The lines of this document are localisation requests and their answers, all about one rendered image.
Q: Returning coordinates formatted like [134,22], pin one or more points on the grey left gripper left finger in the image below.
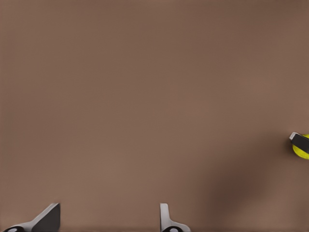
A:
[46,218]

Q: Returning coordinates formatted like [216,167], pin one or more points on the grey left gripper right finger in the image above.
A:
[164,216]

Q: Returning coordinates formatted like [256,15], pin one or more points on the yellow and black tape measure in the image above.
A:
[301,146]

